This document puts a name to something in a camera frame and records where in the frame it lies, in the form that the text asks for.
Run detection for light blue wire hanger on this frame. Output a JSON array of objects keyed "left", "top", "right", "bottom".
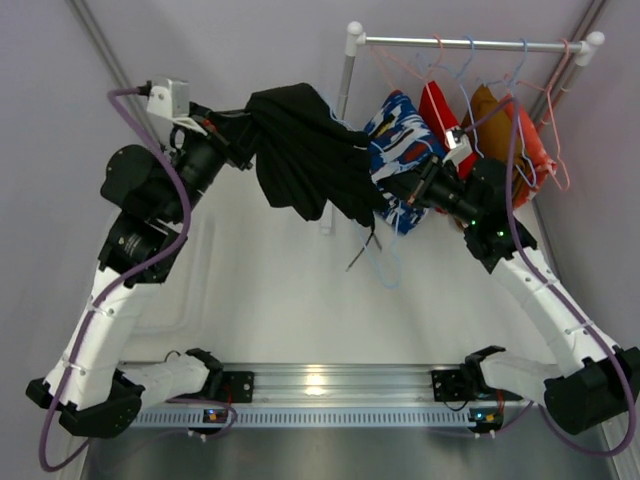
[{"left": 344, "top": 220, "right": 403, "bottom": 291}]

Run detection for black trousers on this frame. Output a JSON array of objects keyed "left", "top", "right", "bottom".
[{"left": 245, "top": 83, "right": 388, "bottom": 232}]

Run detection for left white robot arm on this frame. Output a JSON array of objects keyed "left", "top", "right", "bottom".
[{"left": 26, "top": 104, "right": 259, "bottom": 439}]

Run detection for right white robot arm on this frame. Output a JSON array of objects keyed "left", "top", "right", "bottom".
[{"left": 381, "top": 156, "right": 639, "bottom": 435}]

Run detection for pink hanger with red garment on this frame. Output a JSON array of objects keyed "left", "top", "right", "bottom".
[{"left": 425, "top": 35, "right": 476, "bottom": 151}]

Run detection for empty pink hanger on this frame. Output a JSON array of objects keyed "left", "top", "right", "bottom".
[{"left": 515, "top": 39, "right": 571, "bottom": 192}]

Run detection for blue white patterned shorts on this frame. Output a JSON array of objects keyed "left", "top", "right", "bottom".
[{"left": 363, "top": 90, "right": 445, "bottom": 235}]

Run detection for red garment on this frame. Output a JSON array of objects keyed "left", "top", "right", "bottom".
[{"left": 417, "top": 79, "right": 479, "bottom": 216}]

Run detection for coral orange garment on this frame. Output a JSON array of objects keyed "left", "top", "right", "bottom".
[{"left": 503, "top": 102, "right": 557, "bottom": 209}]

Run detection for silver clothes rack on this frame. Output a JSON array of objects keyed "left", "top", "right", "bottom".
[{"left": 318, "top": 20, "right": 606, "bottom": 237}]

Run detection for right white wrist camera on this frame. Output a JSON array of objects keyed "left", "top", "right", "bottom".
[{"left": 444, "top": 127, "right": 473, "bottom": 167}]

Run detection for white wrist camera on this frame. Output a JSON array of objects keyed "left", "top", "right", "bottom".
[
  {"left": 444, "top": 127, "right": 473, "bottom": 167},
  {"left": 146, "top": 76, "right": 190, "bottom": 120}
]

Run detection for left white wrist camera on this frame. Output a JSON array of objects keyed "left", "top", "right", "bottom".
[{"left": 146, "top": 76, "right": 190, "bottom": 120}]

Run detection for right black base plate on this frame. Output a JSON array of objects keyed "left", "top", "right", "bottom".
[{"left": 430, "top": 369, "right": 498, "bottom": 403}]

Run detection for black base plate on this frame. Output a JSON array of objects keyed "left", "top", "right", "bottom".
[
  {"left": 214, "top": 371, "right": 255, "bottom": 404},
  {"left": 430, "top": 369, "right": 498, "bottom": 403}
]

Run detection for grey slotted cable duct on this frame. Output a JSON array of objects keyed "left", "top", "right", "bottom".
[{"left": 132, "top": 406, "right": 498, "bottom": 428}]

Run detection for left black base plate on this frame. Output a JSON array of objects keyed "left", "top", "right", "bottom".
[{"left": 214, "top": 371, "right": 255, "bottom": 404}]

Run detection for aluminium mounting rail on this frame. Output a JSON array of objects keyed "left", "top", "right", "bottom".
[{"left": 119, "top": 362, "right": 621, "bottom": 404}]

